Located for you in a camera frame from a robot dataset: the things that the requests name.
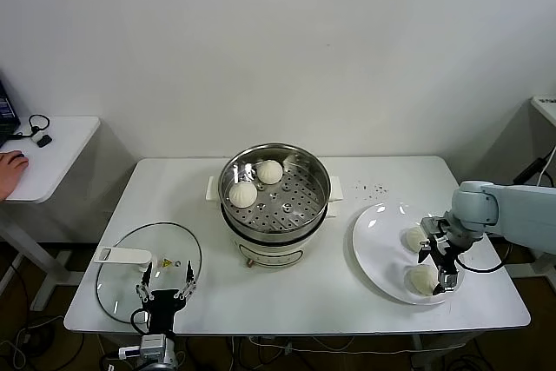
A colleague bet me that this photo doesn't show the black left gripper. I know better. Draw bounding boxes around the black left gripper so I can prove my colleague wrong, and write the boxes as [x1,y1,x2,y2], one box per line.
[134,259,197,335]

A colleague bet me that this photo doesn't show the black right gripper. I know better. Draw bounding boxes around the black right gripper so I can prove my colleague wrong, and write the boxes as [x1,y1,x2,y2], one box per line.
[416,235,462,295]

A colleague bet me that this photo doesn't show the white steamed baozi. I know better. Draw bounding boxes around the white steamed baozi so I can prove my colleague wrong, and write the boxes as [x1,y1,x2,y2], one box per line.
[255,159,284,185]
[404,226,432,255]
[228,182,258,208]
[406,265,440,297]

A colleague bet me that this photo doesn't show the stainless steel steamer basket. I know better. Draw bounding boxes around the stainless steel steamer basket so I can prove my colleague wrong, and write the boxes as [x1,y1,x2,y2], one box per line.
[207,142,344,233]

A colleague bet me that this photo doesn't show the person's hand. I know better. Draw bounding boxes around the person's hand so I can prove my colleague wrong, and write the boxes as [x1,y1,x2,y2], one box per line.
[0,149,30,202]

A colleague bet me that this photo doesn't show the white round plate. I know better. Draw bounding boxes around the white round plate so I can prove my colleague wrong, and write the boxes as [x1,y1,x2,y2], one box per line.
[351,202,466,306]

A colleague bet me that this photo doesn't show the dark crumbs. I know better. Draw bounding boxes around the dark crumbs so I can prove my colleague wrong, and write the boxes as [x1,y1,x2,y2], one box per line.
[351,182,388,195]

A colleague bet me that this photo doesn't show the white electric cooker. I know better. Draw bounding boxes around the white electric cooker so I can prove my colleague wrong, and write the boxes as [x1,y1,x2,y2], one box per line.
[220,196,338,268]

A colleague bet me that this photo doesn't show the black earphones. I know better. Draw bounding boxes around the black earphones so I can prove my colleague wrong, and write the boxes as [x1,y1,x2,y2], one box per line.
[3,113,52,142]

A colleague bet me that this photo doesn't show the black laptop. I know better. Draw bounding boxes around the black laptop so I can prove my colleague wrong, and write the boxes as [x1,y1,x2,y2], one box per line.
[0,79,22,149]

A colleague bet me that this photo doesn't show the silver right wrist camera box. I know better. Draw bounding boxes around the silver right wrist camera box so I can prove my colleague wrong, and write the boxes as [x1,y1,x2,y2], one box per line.
[420,215,451,242]

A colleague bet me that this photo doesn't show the glass lid with white handle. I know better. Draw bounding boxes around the glass lid with white handle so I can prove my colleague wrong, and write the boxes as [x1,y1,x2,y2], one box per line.
[93,222,203,324]

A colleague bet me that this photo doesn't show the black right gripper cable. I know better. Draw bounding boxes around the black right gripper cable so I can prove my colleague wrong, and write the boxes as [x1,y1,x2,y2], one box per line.
[455,240,513,275]

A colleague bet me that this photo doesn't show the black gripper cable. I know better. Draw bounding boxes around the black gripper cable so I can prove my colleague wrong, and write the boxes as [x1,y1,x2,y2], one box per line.
[131,308,151,333]
[455,240,513,275]

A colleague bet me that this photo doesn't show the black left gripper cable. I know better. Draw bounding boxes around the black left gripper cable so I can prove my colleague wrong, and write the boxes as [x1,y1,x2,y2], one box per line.
[131,308,151,333]

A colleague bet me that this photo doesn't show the black power cable with adapter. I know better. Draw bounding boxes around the black power cable with adapter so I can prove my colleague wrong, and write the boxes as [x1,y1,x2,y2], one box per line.
[512,156,549,188]

